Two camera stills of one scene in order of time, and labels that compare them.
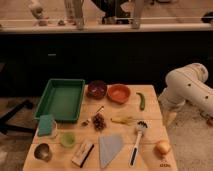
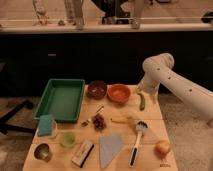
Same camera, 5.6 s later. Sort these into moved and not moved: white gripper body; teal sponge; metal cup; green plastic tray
Moved: white gripper body
Not moved: teal sponge; metal cup; green plastic tray
